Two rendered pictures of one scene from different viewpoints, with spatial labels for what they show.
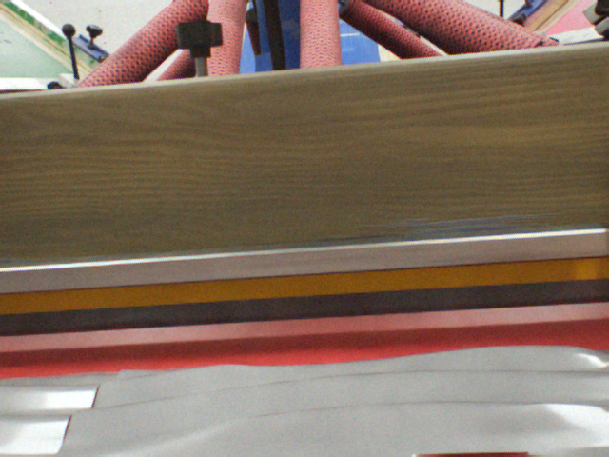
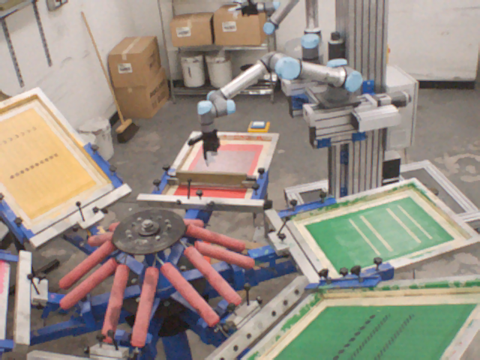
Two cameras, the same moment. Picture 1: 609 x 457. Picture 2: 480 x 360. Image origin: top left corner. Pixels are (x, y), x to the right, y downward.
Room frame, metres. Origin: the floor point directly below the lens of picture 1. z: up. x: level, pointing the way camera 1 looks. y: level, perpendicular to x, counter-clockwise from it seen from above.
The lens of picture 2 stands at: (2.76, 0.73, 2.60)
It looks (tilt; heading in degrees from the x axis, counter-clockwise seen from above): 32 degrees down; 192
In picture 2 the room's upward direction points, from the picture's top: 6 degrees counter-clockwise
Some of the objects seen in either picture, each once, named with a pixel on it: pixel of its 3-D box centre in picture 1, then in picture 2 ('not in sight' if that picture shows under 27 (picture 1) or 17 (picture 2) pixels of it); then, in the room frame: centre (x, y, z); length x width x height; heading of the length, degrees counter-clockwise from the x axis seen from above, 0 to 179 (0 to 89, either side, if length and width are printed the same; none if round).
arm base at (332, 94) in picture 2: not in sight; (337, 89); (-0.26, 0.76, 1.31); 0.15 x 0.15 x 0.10
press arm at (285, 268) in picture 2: not in sight; (295, 265); (0.84, 0.56, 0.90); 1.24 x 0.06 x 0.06; 116
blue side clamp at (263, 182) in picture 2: not in sight; (259, 190); (0.32, 0.34, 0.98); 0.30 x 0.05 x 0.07; 176
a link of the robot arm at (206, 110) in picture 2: not in sight; (205, 112); (0.27, 0.09, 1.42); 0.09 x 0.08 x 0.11; 119
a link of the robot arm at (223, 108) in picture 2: not in sight; (222, 107); (0.20, 0.16, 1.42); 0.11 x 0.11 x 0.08; 29
